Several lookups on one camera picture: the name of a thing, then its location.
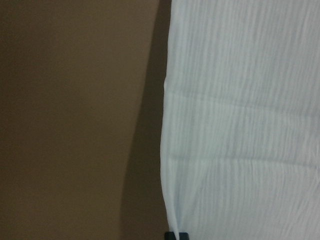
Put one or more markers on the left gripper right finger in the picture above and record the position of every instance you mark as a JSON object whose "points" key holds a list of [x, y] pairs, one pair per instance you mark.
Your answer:
{"points": [[183, 236]]}

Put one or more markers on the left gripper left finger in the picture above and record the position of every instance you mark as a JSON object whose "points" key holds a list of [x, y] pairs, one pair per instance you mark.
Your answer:
{"points": [[169, 235]]}

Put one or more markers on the light blue button shirt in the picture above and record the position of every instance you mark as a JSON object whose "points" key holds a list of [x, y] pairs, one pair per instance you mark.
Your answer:
{"points": [[240, 140]]}

